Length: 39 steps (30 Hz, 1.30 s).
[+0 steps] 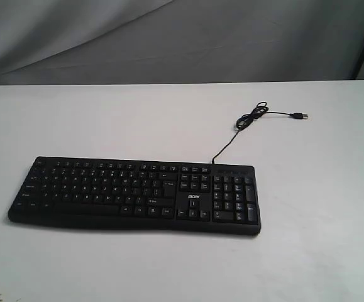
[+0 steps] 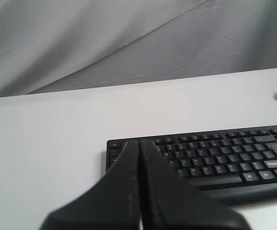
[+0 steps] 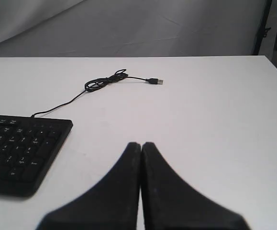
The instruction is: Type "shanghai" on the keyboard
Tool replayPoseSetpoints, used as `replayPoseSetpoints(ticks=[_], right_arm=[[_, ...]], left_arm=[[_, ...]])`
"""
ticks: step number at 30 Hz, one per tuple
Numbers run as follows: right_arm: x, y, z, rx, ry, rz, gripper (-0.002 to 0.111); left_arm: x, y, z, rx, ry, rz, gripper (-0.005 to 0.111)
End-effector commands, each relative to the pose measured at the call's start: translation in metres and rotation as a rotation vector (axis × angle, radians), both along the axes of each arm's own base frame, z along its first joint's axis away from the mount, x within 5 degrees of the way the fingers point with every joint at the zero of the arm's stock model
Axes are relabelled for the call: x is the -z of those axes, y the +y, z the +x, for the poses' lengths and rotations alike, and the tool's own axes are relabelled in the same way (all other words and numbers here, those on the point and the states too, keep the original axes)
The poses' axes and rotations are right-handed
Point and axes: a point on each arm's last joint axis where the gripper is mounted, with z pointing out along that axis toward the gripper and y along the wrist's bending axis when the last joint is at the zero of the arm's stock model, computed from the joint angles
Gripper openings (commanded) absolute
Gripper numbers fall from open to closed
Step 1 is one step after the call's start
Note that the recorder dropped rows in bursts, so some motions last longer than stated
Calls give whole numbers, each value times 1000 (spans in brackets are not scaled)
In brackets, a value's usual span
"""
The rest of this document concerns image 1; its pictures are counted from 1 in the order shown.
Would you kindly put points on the black acer keyboard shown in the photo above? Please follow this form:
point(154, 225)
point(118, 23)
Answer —
point(112, 194)

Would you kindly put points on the grey backdrop cloth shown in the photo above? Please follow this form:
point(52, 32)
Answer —
point(172, 42)

